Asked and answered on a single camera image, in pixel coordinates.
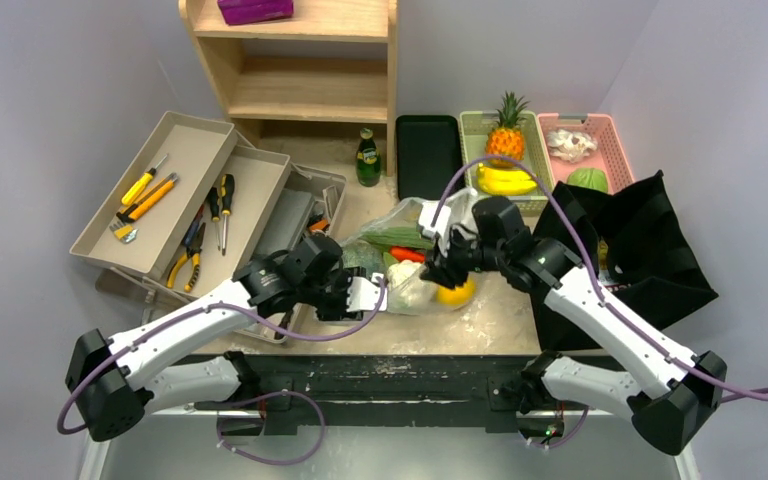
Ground yellow handle screwdriver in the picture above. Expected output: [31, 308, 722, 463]
[121, 154, 169, 207]

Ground orange toy carrot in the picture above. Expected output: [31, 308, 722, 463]
[389, 246, 425, 263]

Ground white item in pink basket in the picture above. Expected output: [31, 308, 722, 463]
[545, 129, 598, 164]

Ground pink plastic basket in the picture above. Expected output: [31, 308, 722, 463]
[537, 113, 635, 193]

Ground purple box on shelf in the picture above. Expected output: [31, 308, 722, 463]
[217, 0, 294, 26]

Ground black plastic tray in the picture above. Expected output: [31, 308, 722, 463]
[395, 115, 463, 200]

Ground yellow utility knife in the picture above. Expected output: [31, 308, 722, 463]
[115, 173, 179, 224]

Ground black fabric tote bag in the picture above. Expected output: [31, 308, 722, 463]
[552, 172, 718, 330]

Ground beige plastic toolbox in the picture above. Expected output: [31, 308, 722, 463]
[70, 111, 347, 320]

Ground black yellow large screwdriver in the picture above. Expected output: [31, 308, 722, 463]
[220, 174, 236, 256]

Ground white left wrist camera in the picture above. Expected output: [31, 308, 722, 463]
[346, 273, 388, 313]

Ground orange hex key set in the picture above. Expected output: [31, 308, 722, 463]
[306, 214, 331, 234]

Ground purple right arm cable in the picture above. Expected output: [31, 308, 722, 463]
[430, 155, 768, 452]

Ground black yellow small screwdriver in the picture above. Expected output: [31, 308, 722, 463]
[206, 187, 221, 251]

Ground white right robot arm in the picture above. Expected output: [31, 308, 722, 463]
[418, 197, 727, 456]

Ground white toy cauliflower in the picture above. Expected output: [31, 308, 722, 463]
[386, 260, 438, 315]

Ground green perrier glass bottle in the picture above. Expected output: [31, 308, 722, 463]
[355, 128, 382, 187]

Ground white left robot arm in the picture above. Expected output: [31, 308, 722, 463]
[57, 234, 387, 442]

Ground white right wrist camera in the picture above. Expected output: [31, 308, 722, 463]
[417, 201, 451, 241]

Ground green netted toy melon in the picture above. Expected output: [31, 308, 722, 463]
[342, 240, 387, 278]

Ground yellow toy bell pepper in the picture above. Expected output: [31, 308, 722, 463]
[435, 278, 478, 310]

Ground yellow black pliers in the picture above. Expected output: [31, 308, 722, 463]
[166, 222, 206, 293]

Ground grey plastic tool case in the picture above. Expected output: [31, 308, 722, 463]
[254, 189, 315, 256]

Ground small hex key set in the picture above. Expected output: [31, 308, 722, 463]
[109, 221, 138, 244]

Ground green plastic basket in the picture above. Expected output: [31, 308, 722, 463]
[458, 110, 555, 218]

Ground green toy fruit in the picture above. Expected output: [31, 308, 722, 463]
[566, 167, 610, 194]

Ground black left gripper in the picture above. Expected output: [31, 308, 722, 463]
[300, 268, 366, 319]

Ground yellow toy banana lower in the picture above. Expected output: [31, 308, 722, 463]
[476, 176, 538, 196]

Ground wooden shelf unit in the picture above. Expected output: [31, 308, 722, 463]
[178, 1, 399, 175]

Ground orange toy pineapple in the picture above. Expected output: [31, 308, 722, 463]
[484, 91, 529, 161]

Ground clear plastic grocery bag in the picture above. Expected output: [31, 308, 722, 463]
[341, 197, 484, 316]

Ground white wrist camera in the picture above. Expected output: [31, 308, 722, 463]
[417, 201, 451, 241]
[346, 273, 388, 313]

